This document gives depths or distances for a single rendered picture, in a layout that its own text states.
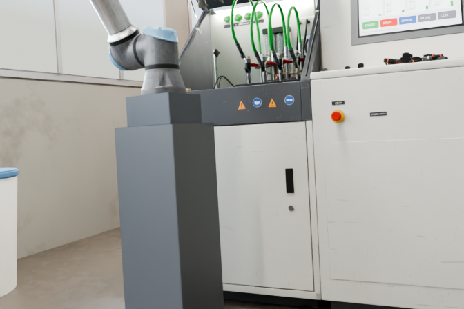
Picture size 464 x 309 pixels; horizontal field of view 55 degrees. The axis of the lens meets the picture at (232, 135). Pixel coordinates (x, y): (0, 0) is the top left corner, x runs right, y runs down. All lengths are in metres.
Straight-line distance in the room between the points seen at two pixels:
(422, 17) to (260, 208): 1.04
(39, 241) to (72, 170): 0.54
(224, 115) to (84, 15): 2.05
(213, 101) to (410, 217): 0.91
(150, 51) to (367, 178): 0.93
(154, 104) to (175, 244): 0.44
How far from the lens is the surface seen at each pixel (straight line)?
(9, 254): 2.59
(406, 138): 1.75
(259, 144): 1.85
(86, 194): 3.59
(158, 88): 1.45
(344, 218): 1.81
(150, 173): 1.42
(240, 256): 1.96
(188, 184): 1.42
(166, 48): 1.49
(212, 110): 1.92
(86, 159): 3.58
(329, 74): 1.78
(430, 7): 2.08
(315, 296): 1.92
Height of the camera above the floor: 0.78
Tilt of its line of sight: 1 degrees down
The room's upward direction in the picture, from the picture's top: 3 degrees counter-clockwise
